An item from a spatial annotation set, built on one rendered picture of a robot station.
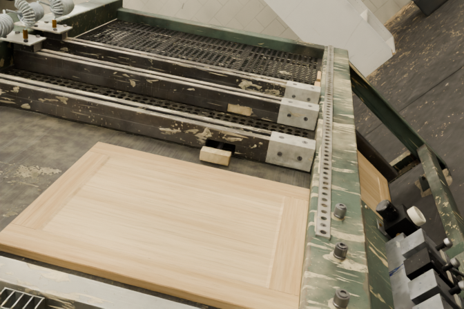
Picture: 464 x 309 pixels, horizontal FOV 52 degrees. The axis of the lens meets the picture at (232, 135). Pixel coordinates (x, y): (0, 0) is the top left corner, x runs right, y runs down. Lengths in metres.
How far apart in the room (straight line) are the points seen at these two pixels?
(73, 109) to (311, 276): 0.86
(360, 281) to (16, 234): 0.64
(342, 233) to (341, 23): 3.98
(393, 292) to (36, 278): 0.65
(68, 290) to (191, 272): 0.21
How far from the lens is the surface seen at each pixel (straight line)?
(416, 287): 0.93
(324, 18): 4.90
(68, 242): 0.96
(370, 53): 4.98
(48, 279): 0.86
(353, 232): 1.05
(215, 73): 1.77
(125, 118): 1.38
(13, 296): 0.87
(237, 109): 1.59
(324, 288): 0.89
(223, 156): 1.25
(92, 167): 1.19
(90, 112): 1.42
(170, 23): 2.56
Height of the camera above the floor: 1.31
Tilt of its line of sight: 9 degrees down
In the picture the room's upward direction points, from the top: 46 degrees counter-clockwise
